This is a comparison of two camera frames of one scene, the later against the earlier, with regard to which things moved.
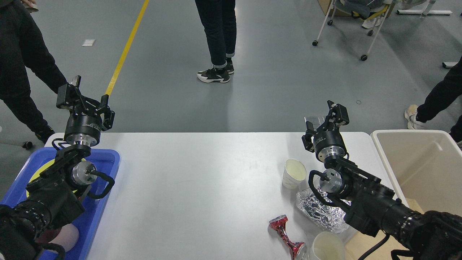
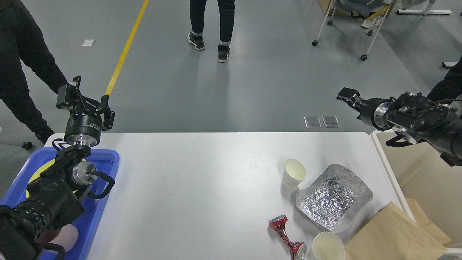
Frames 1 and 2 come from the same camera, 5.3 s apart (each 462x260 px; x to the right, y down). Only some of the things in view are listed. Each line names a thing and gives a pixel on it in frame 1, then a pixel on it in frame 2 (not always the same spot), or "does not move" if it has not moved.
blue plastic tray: (105, 161) does not move
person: (219, 17) → (226, 11)
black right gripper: (327, 143) → (373, 111)
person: (22, 44) does not move
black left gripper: (83, 128) does not move
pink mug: (66, 236) does not move
